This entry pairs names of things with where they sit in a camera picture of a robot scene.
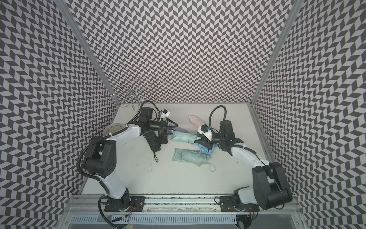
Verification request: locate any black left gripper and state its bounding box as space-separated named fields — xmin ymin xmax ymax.
xmin=148 ymin=117 xmax=179 ymax=136

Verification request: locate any pink umbrella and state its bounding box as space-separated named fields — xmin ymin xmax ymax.
xmin=188 ymin=115 xmax=205 ymax=127

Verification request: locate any mint green umbrella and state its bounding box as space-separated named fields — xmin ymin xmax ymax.
xmin=172 ymin=148 xmax=216 ymax=172

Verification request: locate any blue umbrella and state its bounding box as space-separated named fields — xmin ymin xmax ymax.
xmin=199 ymin=145 xmax=217 ymax=156

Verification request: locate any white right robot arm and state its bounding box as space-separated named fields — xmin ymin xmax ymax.
xmin=195 ymin=120 xmax=293 ymax=211

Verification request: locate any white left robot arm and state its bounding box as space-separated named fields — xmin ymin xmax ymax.
xmin=77 ymin=118 xmax=179 ymax=211

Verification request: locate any black folded umbrella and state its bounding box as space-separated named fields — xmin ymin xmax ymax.
xmin=143 ymin=130 xmax=169 ymax=163

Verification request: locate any pink ribbed glass bowl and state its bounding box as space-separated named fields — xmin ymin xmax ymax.
xmin=103 ymin=123 xmax=126 ymax=136

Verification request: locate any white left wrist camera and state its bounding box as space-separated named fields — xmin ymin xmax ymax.
xmin=160 ymin=109 xmax=171 ymax=119

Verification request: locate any chrome wire stand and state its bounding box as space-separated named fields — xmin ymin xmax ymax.
xmin=110 ymin=77 xmax=152 ymax=112

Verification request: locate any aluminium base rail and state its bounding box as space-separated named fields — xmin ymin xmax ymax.
xmin=56 ymin=194 xmax=308 ymax=229

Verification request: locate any aluminium corner post right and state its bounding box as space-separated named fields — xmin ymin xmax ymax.
xmin=250 ymin=0 xmax=305 ymax=106

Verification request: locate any aluminium corner post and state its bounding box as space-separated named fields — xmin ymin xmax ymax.
xmin=250 ymin=0 xmax=305 ymax=106
xmin=53 ymin=0 xmax=115 ymax=99

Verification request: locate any aluminium corner post left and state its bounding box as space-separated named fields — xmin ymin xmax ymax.
xmin=53 ymin=0 xmax=115 ymax=99

